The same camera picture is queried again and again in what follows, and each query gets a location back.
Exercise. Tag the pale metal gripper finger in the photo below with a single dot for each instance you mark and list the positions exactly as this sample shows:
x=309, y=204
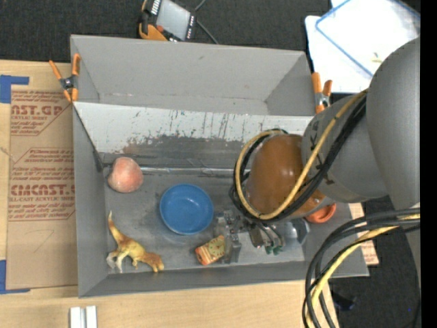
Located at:
x=233, y=249
x=223, y=225

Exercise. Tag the blue bowl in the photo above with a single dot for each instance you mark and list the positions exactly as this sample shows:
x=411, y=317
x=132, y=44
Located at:
x=186, y=209

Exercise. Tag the yellow-orange toy dinosaur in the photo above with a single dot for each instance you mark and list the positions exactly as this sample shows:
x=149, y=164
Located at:
x=134, y=249

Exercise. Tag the pink-orange toy peach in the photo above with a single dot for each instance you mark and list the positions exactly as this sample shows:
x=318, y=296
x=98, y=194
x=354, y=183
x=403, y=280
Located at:
x=125, y=175

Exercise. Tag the grey metal bin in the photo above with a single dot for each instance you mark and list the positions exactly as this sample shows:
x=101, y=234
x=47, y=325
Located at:
x=191, y=74

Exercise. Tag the brown cardboard board red print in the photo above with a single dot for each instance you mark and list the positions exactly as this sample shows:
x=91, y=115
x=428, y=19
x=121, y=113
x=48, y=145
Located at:
x=41, y=169

